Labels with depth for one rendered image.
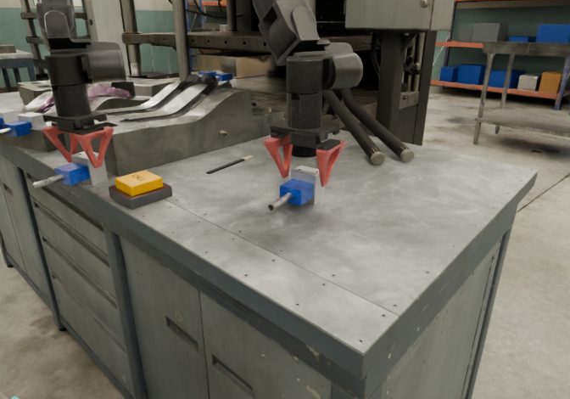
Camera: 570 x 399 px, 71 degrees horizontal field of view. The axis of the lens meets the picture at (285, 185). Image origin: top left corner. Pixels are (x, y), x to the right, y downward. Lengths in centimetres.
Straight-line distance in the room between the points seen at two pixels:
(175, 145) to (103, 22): 440
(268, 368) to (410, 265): 28
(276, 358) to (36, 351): 126
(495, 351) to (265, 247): 128
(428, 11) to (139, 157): 90
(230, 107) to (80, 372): 106
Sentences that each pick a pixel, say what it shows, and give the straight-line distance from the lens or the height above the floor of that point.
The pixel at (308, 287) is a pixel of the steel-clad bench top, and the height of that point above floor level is 80.
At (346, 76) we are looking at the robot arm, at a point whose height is 101.
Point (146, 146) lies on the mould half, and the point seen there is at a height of 85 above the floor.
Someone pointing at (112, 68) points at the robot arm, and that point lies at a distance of 82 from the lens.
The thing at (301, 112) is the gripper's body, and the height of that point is 96.
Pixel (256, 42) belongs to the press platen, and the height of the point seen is 102.
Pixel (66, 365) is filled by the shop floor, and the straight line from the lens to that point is 169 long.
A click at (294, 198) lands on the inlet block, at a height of 83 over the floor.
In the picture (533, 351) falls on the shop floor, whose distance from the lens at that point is 180.
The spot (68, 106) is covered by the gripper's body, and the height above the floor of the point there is 95.
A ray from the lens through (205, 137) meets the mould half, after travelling 99.
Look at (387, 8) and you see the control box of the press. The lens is 139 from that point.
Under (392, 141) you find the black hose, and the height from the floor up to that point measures 83.
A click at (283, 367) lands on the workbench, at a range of 65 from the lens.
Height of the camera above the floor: 109
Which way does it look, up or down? 22 degrees down
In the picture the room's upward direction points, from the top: straight up
